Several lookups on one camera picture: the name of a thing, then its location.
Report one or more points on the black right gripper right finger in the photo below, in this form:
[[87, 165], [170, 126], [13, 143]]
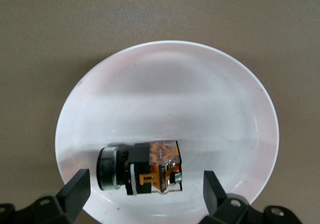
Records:
[[215, 194]]

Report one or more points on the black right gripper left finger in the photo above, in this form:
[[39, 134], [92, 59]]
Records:
[[75, 191]]

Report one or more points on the white round plate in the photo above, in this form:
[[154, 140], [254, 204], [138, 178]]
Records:
[[162, 89]]

